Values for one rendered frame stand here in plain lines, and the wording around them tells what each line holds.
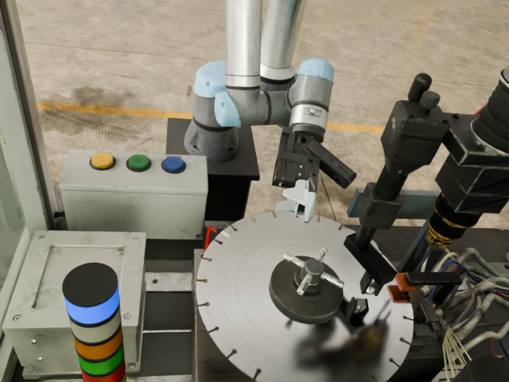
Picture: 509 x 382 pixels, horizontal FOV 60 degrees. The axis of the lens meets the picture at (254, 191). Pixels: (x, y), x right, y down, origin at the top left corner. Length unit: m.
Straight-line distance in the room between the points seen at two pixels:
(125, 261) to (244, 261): 0.19
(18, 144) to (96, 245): 0.20
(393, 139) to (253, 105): 0.48
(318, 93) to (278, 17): 0.24
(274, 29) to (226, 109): 0.24
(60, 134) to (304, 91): 1.85
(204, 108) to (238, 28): 0.26
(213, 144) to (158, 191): 0.33
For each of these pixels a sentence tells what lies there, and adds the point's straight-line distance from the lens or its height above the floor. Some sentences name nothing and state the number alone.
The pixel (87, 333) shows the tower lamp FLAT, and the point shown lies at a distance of 0.43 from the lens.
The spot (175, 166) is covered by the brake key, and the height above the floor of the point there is 0.91.
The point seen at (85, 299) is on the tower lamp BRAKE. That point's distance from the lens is 0.40.
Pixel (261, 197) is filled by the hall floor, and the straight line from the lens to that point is 2.22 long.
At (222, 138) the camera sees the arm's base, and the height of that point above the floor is 0.81.
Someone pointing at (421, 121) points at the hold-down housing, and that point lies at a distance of 0.52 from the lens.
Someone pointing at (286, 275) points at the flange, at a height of 0.96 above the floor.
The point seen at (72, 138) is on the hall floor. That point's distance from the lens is 2.54.
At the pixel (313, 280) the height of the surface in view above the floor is 0.99.
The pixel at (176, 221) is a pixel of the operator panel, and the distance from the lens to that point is 0.94.
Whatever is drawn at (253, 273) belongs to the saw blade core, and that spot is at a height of 0.95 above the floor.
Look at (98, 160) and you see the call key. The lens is 0.92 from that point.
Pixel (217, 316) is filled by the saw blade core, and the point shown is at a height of 0.95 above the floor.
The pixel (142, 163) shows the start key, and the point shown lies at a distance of 0.91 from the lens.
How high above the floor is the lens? 1.49
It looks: 41 degrees down
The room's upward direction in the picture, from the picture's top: 12 degrees clockwise
